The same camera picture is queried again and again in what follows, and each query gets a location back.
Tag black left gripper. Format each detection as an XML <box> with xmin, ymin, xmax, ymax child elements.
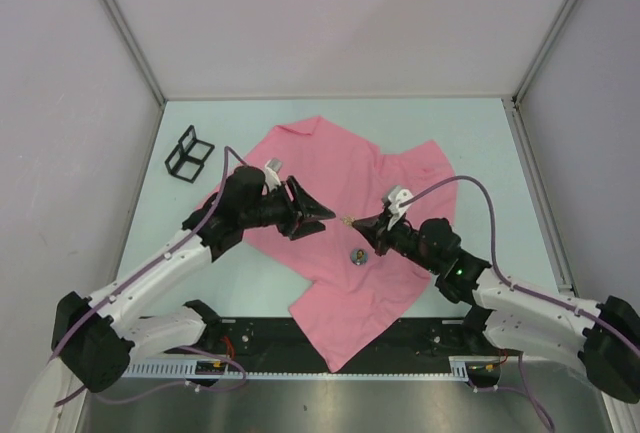
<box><xmin>240</xmin><ymin>176</ymin><xmax>334</xmax><ymax>240</ymax></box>

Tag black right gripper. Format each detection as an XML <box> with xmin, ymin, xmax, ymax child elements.
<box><xmin>352</xmin><ymin>210</ymin><xmax>440</xmax><ymax>274</ymax></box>

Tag gold leaf rhinestone brooch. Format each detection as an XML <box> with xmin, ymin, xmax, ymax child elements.
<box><xmin>341</xmin><ymin>216</ymin><xmax>355</xmax><ymax>227</ymax></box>

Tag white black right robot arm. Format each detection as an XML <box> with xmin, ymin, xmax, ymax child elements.
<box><xmin>352</xmin><ymin>214</ymin><xmax>639</xmax><ymax>404</ymax></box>

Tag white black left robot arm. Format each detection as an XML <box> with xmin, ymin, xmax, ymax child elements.
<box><xmin>51</xmin><ymin>166</ymin><xmax>335</xmax><ymax>393</ymax></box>

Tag round portrait pin badge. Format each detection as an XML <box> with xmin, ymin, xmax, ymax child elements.
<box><xmin>350</xmin><ymin>248</ymin><xmax>368</xmax><ymax>265</ymax></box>

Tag pink t-shirt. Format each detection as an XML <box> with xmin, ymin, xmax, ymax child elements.
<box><xmin>224</xmin><ymin>116</ymin><xmax>453</xmax><ymax>373</ymax></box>

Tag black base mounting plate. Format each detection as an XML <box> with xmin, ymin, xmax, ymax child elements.
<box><xmin>194</xmin><ymin>317</ymin><xmax>518</xmax><ymax>372</ymax></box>

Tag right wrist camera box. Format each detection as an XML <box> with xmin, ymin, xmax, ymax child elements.
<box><xmin>383</xmin><ymin>185</ymin><xmax>414</xmax><ymax>231</ymax></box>

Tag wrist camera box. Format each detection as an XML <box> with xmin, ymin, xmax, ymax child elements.
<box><xmin>383</xmin><ymin>185</ymin><xmax>414</xmax><ymax>231</ymax></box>
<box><xmin>263</xmin><ymin>158</ymin><xmax>282</xmax><ymax>192</ymax></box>

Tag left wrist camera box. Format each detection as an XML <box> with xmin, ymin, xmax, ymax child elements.
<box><xmin>263</xmin><ymin>158</ymin><xmax>282</xmax><ymax>192</ymax></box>

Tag black wire frame box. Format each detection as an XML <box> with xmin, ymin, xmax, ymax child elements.
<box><xmin>164</xmin><ymin>125</ymin><xmax>215</xmax><ymax>184</ymax></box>

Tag white slotted cable duct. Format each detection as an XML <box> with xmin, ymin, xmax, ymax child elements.
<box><xmin>123</xmin><ymin>355</ymin><xmax>501</xmax><ymax>381</ymax></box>

